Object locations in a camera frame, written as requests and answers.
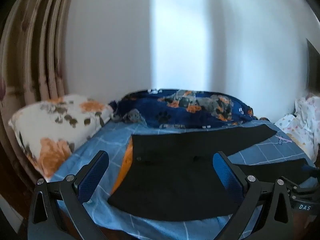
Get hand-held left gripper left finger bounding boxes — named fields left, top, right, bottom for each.
left=27, top=150, right=110, bottom=240

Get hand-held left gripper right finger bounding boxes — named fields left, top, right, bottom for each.
left=212, top=151, right=295, bottom=240

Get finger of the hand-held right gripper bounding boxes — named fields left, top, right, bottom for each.
left=282, top=177, right=303, bottom=193

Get black pants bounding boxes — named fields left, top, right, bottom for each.
left=107, top=124, right=317, bottom=222

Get orange cloth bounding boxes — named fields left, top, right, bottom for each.
left=111, top=140, right=133, bottom=193

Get blue checked bed sheet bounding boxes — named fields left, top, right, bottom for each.
left=50, top=120, right=318, bottom=238

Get white dotted cloth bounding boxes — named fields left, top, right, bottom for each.
left=275, top=92, right=320, bottom=160

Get white floral pillow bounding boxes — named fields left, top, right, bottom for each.
left=9, top=94, right=114, bottom=178

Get brown wooden door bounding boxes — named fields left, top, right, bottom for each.
left=0, top=130, right=35, bottom=240

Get navy paw print blanket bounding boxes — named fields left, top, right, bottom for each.
left=109, top=88, right=269, bottom=130

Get dark furniture panel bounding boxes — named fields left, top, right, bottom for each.
left=306, top=38, right=320, bottom=92

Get beige patterned curtain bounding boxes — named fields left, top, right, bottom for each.
left=0, top=0, right=78, bottom=200

